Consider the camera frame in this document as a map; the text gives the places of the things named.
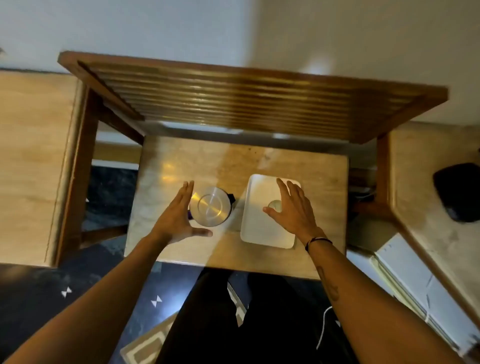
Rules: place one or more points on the small beige stone-top table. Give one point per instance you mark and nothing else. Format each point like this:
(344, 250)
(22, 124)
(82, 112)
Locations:
(210, 161)

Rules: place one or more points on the beige stone ledge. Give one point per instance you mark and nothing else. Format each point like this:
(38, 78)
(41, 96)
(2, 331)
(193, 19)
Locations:
(423, 210)
(30, 168)

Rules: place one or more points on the white stack of papers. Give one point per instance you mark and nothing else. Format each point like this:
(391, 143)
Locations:
(408, 270)

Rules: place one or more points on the person's right forearm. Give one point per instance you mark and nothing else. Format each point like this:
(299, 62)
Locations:
(360, 307)

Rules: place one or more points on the wooden slatted rack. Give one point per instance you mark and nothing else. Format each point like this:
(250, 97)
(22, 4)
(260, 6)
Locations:
(240, 97)

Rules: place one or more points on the white rectangular tray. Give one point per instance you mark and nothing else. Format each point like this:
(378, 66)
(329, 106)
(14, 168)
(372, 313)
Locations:
(258, 225)

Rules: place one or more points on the person's left forearm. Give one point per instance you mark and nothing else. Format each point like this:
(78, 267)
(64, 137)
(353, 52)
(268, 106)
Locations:
(97, 303)

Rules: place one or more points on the person's black trousers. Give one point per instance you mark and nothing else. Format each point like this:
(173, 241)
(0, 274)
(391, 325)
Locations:
(270, 322)

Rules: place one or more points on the person's left hand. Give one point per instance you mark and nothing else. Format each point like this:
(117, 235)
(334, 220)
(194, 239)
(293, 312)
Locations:
(174, 221)

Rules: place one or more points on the person's right hand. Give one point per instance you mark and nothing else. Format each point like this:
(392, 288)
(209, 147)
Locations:
(298, 213)

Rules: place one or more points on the stainless steel jug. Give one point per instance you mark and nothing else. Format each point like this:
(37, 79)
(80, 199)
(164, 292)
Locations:
(210, 207)

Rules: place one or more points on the black flat pouch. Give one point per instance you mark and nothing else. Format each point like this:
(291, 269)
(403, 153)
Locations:
(459, 191)

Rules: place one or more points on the clear drinking glass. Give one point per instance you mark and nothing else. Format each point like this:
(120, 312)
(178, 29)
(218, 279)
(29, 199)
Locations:
(274, 204)

